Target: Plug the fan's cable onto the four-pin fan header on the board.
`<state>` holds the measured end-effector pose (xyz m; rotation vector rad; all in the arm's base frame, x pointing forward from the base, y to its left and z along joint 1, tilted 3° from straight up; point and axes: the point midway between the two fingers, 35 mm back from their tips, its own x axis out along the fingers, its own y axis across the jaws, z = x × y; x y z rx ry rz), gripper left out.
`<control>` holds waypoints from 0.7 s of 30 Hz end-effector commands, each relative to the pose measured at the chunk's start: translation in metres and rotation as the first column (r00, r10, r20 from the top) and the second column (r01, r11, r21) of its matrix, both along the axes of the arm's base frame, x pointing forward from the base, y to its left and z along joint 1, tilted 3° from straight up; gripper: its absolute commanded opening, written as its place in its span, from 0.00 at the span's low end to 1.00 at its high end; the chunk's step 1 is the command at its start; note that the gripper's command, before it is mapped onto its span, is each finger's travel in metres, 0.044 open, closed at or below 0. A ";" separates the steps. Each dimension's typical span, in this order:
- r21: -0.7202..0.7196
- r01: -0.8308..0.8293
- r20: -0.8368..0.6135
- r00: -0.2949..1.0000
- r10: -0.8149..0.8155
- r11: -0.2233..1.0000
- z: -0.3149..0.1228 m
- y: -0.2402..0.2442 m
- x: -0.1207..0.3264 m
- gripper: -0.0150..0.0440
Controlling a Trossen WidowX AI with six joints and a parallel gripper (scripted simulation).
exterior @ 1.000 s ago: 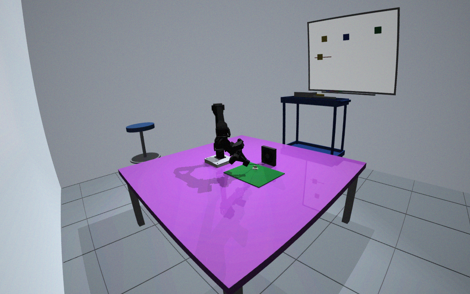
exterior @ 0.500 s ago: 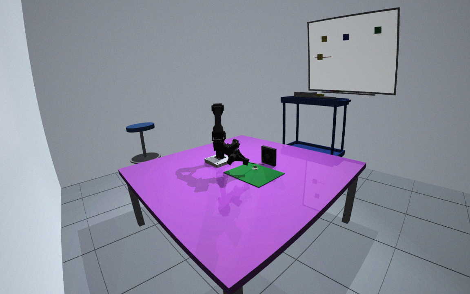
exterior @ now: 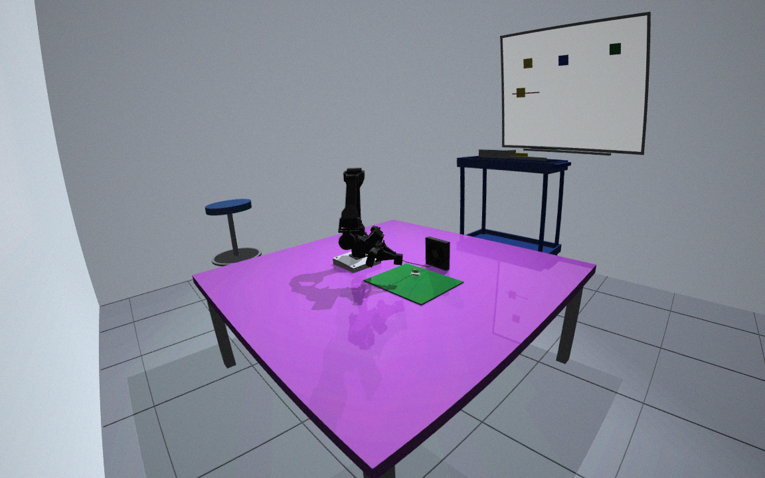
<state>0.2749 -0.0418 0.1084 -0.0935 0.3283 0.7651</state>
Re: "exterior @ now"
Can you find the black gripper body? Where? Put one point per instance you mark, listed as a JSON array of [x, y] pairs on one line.
[[372, 252]]

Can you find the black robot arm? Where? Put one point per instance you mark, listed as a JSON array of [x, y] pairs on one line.
[[351, 216]]

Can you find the green circuit board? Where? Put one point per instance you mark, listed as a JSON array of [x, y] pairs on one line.
[[413, 283]]

